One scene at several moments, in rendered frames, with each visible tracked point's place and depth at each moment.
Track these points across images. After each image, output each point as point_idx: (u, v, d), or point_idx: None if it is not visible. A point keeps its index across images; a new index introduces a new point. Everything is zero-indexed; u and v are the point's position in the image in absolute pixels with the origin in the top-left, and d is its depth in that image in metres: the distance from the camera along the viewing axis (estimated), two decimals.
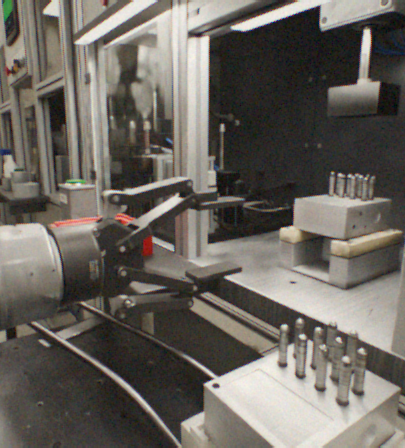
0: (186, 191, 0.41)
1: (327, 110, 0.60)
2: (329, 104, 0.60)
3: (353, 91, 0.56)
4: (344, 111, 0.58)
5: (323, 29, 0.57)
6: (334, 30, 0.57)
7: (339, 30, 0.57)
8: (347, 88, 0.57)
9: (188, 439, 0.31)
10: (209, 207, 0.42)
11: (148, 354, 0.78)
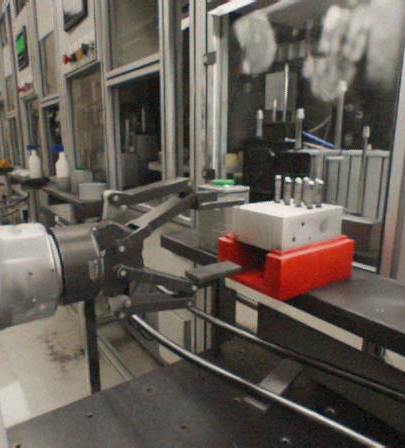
0: (186, 191, 0.41)
1: None
2: None
3: None
4: None
5: None
6: None
7: None
8: None
9: None
10: (209, 207, 0.42)
11: (320, 397, 0.62)
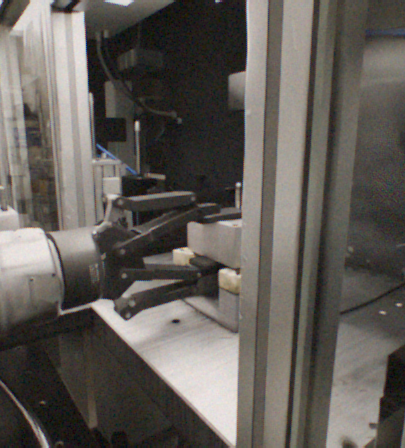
0: (189, 205, 0.42)
1: (228, 103, 0.48)
2: (229, 95, 0.48)
3: None
4: (244, 104, 0.46)
5: (217, 1, 0.45)
6: (232, 2, 0.46)
7: (238, 2, 0.46)
8: (246, 74, 0.45)
9: None
10: (212, 220, 0.43)
11: (45, 391, 0.66)
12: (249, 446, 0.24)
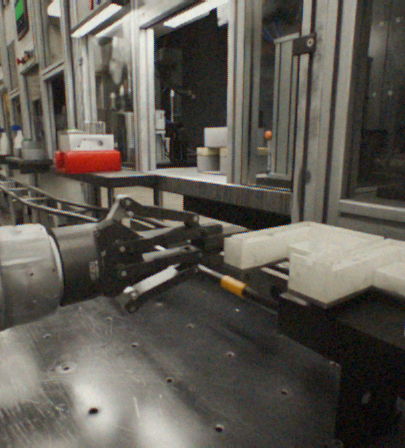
0: (192, 225, 0.42)
1: (224, 125, 1.01)
2: (224, 121, 1.01)
3: None
4: None
5: (219, 25, 0.95)
6: (226, 25, 0.96)
7: (229, 25, 0.96)
8: None
9: (230, 247, 0.44)
10: (214, 240, 0.44)
11: None
12: (230, 177, 0.74)
